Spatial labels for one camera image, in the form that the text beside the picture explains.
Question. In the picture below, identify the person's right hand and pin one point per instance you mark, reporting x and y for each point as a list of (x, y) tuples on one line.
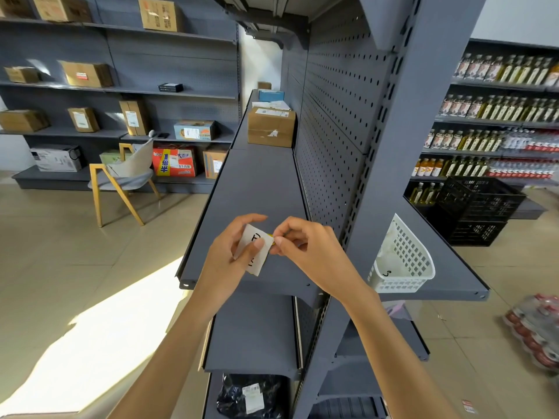
[(321, 257)]

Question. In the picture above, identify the person's left hand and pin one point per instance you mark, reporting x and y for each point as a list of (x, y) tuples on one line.
[(220, 266)]

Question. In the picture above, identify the person's right thumb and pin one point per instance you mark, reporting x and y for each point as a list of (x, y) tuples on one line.
[(286, 249)]

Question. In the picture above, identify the person's left thumb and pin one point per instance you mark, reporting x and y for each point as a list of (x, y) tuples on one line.
[(253, 248)]

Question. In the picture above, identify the white paper label card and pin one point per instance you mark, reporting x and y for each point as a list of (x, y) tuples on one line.
[(257, 263)]

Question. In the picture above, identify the person's left forearm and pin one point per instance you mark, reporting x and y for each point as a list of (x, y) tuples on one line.
[(170, 362)]

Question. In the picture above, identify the person's right forearm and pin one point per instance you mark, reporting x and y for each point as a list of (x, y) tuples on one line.
[(393, 357)]

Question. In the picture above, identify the grey metal pegboard shelving unit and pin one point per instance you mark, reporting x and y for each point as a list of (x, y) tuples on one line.
[(262, 183)]

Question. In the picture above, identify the red and orange carton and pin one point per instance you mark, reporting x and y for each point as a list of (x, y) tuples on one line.
[(174, 162)]

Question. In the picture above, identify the large taped cardboard box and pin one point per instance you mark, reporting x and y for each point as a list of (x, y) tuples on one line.
[(270, 128)]

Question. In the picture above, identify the white plastic basket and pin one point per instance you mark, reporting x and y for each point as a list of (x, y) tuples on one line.
[(410, 257)]

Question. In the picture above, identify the pale plastic bag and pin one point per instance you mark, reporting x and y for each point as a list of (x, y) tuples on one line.
[(398, 310)]

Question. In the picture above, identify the blue printed carton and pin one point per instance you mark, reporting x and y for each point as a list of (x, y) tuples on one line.
[(194, 130)]

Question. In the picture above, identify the white paper envelope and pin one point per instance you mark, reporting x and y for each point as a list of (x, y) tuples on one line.
[(268, 105)]

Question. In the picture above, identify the chair with yellow wooden legs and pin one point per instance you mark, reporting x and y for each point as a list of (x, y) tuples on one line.
[(131, 165)]

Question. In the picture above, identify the black plastic bag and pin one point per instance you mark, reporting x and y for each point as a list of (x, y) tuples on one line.
[(231, 397)]

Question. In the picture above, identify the row of yellow oil bottles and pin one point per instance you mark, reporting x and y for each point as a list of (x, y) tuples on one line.
[(465, 167), (526, 71), (426, 194), (480, 141), (517, 109)]

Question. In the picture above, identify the orange juice bottle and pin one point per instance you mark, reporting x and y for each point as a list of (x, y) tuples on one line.
[(439, 168), (423, 168), (431, 168), (416, 168)]

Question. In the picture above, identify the blue flat box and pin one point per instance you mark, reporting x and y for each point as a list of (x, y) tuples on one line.
[(270, 95)]

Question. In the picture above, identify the small cardboard box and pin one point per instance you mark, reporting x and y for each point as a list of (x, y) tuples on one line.
[(264, 85)]

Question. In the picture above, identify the pale green carton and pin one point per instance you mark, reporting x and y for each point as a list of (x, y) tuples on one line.
[(109, 156)]

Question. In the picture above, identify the tall cardboard box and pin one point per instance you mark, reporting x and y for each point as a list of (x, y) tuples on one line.
[(134, 118)]

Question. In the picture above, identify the small black box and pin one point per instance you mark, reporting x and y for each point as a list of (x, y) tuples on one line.
[(170, 87)]

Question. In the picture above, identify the small black plastic crate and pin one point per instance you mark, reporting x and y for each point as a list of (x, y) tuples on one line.
[(476, 233)]

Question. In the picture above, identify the row of brown tea bottles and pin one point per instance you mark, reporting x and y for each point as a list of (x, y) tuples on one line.
[(460, 106), (478, 68), (442, 139)]

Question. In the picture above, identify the large black plastic crate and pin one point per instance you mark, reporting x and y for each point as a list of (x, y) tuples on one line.
[(480, 200)]

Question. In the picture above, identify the white carton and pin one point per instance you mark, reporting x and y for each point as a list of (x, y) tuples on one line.
[(54, 159)]

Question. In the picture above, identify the red floor tag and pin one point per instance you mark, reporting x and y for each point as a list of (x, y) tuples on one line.
[(468, 406)]

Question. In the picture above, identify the row of clear water bottles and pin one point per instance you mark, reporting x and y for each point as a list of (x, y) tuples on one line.
[(522, 170), (533, 141)]

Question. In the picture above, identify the shrink-wrapped bottle pack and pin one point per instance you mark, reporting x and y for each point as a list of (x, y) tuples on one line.
[(535, 331)]

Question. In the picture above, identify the dark bottle display shelving unit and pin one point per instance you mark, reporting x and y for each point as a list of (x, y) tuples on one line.
[(515, 44)]

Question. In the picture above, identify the grey metal wall shelving unit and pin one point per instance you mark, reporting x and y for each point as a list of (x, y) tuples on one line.
[(174, 61)]

